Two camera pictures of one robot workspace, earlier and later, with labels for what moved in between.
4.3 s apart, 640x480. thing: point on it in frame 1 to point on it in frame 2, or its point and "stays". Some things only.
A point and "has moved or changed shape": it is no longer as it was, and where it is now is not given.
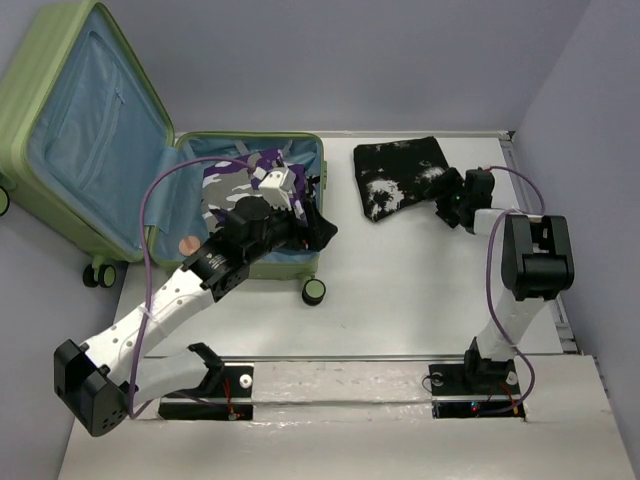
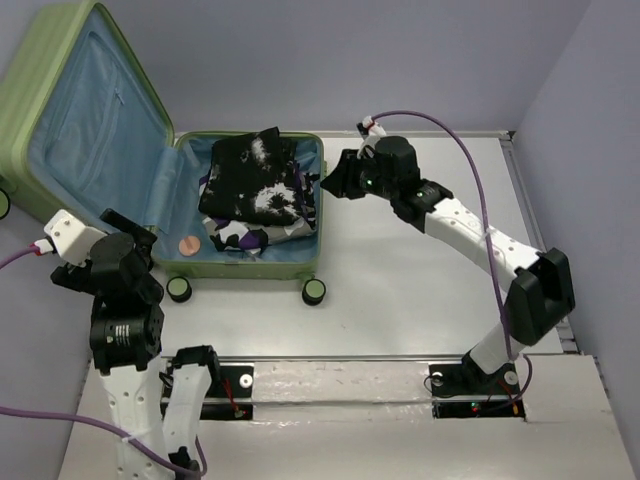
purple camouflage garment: (222, 187) has moved or changed shape
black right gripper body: (451, 203) to (360, 176)
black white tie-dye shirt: (395, 174) has moved or changed shape
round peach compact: (188, 245) stays
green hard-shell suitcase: (83, 138) stays
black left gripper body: (284, 231) to (83, 275)
